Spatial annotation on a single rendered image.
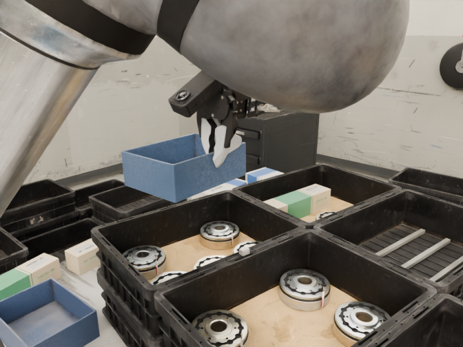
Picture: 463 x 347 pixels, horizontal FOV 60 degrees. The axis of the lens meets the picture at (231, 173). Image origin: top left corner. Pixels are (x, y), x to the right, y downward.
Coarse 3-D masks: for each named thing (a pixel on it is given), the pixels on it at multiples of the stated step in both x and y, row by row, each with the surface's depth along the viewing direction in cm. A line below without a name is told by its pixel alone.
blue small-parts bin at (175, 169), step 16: (160, 144) 84; (176, 144) 88; (192, 144) 92; (128, 160) 77; (144, 160) 73; (160, 160) 85; (176, 160) 89; (192, 160) 72; (208, 160) 75; (224, 160) 78; (240, 160) 82; (128, 176) 78; (144, 176) 75; (160, 176) 71; (176, 176) 69; (192, 176) 72; (208, 176) 76; (224, 176) 79; (240, 176) 84; (160, 192) 73; (176, 192) 70; (192, 192) 73
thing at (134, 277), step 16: (224, 192) 111; (176, 208) 102; (112, 224) 93; (96, 240) 87; (272, 240) 85; (112, 256) 81; (128, 272) 75; (192, 272) 75; (144, 288) 70; (160, 288) 70
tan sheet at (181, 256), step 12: (192, 240) 106; (240, 240) 106; (252, 240) 106; (168, 252) 100; (180, 252) 100; (192, 252) 100; (204, 252) 100; (216, 252) 100; (228, 252) 100; (168, 264) 95; (180, 264) 95; (192, 264) 95
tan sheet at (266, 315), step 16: (272, 288) 86; (336, 288) 86; (240, 304) 81; (256, 304) 81; (272, 304) 81; (336, 304) 81; (256, 320) 77; (272, 320) 77; (288, 320) 77; (304, 320) 77; (320, 320) 77; (256, 336) 73; (272, 336) 73; (288, 336) 73; (304, 336) 73; (320, 336) 73
